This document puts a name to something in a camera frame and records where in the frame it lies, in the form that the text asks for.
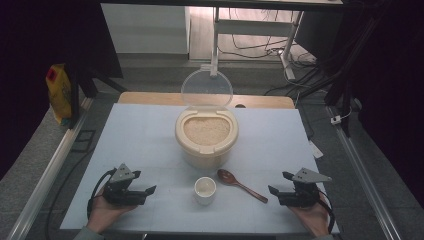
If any right hand-held gripper black cable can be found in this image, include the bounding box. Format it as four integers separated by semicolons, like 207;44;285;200
318;189;336;234

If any hand-held gripper black cable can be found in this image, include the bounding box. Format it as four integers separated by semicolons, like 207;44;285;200
318;189;336;234
86;168;118;219

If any tangle of black floor cables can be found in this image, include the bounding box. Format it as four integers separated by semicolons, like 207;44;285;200
218;8;318;68

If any white desk frame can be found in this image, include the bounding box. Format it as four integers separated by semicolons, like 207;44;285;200
210;6;303;81

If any white label strip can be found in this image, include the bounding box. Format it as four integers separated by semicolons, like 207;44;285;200
308;139;324;159

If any black floor cable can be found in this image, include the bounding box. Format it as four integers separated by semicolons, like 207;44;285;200
44;148;96;240

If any white cup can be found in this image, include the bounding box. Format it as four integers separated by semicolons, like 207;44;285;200
193;176;218;206

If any white rice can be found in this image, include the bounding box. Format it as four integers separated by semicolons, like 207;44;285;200
183;117;231;147

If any person's right hand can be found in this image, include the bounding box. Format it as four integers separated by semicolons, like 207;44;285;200
288;194;332;238

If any wooden table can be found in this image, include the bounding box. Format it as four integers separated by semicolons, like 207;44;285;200
118;92;296;110

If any beige rice container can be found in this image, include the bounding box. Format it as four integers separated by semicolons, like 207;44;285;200
174;105;240;170

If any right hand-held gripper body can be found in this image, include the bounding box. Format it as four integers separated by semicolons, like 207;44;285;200
277;167;333;209

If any black metal stand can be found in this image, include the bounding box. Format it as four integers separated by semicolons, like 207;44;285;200
293;19;378;134
64;61;128;128

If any brown wooden spoon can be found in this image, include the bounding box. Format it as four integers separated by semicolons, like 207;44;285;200
217;168;269;204

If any person's left hand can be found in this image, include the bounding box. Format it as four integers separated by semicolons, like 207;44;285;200
86;194;138;234

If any clear plastic container lid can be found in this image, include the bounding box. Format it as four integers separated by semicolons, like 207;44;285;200
180;68;234;109

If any left hand-held gripper black cable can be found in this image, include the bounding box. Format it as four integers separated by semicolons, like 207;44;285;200
86;168;118;219

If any aluminium frame rail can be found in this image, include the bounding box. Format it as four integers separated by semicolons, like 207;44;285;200
326;106;403;240
6;98;94;240

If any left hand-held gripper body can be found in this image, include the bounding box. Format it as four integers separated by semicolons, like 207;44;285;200
101;163;148;206

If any black curtain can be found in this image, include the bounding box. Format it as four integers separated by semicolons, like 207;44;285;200
346;0;424;208
0;0;123;181

